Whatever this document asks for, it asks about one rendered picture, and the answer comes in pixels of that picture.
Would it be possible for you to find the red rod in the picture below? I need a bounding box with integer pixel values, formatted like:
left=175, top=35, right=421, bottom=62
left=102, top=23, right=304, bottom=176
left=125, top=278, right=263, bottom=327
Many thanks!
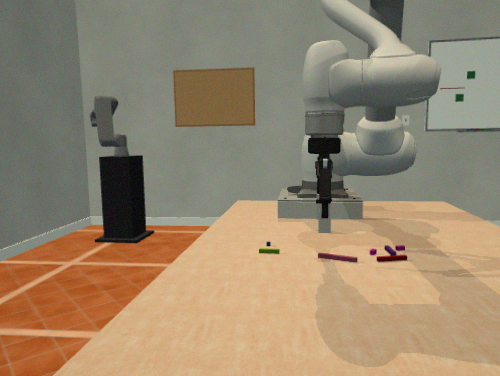
left=376, top=255, right=407, bottom=262

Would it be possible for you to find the purple rod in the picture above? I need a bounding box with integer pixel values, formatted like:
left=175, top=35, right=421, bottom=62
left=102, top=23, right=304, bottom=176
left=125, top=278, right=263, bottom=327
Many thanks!
left=385, top=246, right=396, bottom=255

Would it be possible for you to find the lime green rod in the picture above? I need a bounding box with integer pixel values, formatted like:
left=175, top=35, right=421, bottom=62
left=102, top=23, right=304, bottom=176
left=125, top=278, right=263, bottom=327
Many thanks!
left=259, top=248, right=280, bottom=254

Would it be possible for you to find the pink rod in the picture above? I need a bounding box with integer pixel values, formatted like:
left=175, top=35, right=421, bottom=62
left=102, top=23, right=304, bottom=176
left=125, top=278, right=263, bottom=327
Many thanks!
left=318, top=253, right=357, bottom=263

